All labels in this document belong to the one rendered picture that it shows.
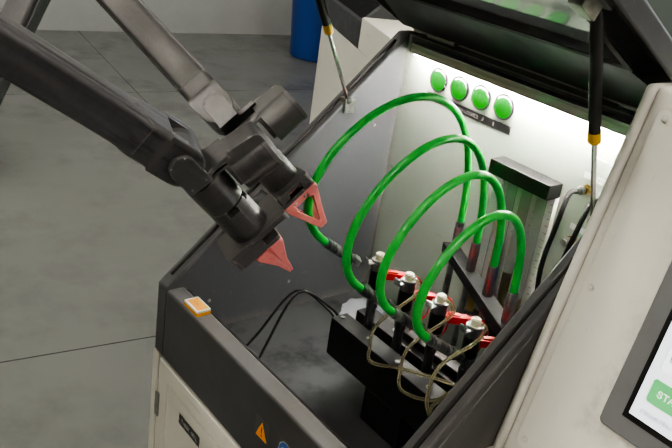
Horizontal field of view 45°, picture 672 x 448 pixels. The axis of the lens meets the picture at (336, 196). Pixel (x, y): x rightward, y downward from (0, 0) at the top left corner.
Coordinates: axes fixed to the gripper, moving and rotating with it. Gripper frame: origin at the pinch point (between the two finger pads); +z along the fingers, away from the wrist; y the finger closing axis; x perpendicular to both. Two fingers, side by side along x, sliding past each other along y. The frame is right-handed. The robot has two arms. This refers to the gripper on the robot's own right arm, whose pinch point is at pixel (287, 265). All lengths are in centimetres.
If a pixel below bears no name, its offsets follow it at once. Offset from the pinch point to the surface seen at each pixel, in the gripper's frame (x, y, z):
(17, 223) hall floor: 271, -99, 72
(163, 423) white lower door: 40, -45, 38
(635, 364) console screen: -30.1, 26.8, 29.1
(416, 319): -9.0, 8.8, 16.4
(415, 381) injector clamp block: 0.3, 1.8, 36.1
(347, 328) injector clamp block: 17.8, -1.6, 32.6
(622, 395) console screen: -30.6, 22.8, 31.7
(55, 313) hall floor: 189, -93, 79
